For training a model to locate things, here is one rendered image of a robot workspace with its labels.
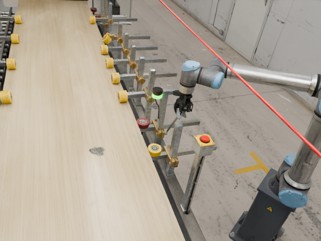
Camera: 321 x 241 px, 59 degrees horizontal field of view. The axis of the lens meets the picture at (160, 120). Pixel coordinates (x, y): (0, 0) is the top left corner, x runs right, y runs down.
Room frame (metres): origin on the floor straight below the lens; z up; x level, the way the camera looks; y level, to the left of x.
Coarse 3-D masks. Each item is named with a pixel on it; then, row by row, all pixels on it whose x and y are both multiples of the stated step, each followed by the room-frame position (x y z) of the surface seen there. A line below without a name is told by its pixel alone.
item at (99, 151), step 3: (99, 147) 1.11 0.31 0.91; (102, 147) 1.12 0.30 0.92; (90, 150) 1.09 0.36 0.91; (93, 150) 1.09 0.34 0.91; (96, 150) 1.09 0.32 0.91; (99, 150) 1.09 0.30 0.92; (102, 150) 1.10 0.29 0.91; (93, 153) 1.07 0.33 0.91; (96, 153) 1.07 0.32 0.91; (99, 153) 1.07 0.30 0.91; (102, 153) 1.08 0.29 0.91
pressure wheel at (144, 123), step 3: (138, 120) 1.41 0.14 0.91; (141, 120) 1.42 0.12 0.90; (144, 120) 1.42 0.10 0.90; (147, 120) 1.42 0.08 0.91; (138, 123) 1.38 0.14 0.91; (141, 123) 1.39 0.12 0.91; (144, 123) 1.39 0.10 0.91; (147, 123) 1.39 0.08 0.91; (141, 126) 1.37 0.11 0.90; (144, 126) 1.37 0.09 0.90; (147, 126) 1.39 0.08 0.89; (141, 132) 1.41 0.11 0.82
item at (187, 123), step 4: (184, 120) 1.54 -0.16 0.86; (188, 120) 1.55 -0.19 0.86; (192, 120) 1.56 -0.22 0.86; (196, 120) 1.56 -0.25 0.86; (152, 124) 1.45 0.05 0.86; (164, 124) 1.47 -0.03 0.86; (168, 124) 1.48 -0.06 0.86; (184, 124) 1.52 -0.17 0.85; (188, 124) 1.53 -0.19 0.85; (192, 124) 1.54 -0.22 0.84; (196, 124) 1.55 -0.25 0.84; (148, 128) 1.41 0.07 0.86; (152, 128) 1.42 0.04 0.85; (164, 128) 1.46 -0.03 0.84
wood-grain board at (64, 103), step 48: (48, 48) 2.24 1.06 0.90; (96, 48) 2.38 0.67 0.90; (48, 96) 1.54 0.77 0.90; (96, 96) 1.62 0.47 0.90; (0, 144) 1.04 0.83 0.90; (48, 144) 1.09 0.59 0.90; (96, 144) 1.15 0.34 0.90; (144, 144) 1.20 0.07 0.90; (0, 192) 0.75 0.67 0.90; (48, 192) 0.79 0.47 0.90; (96, 192) 0.83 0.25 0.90; (144, 192) 0.87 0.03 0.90; (0, 240) 0.54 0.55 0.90; (48, 240) 0.56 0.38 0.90; (96, 240) 0.59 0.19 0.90; (144, 240) 0.62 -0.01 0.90
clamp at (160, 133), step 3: (153, 120) 1.48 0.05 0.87; (153, 123) 1.45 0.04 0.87; (156, 123) 1.45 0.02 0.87; (156, 129) 1.40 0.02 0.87; (162, 129) 1.40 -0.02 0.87; (156, 132) 1.39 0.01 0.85; (159, 132) 1.37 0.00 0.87; (162, 132) 1.38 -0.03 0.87; (156, 135) 1.38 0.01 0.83; (159, 135) 1.37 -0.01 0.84; (162, 135) 1.38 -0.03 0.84
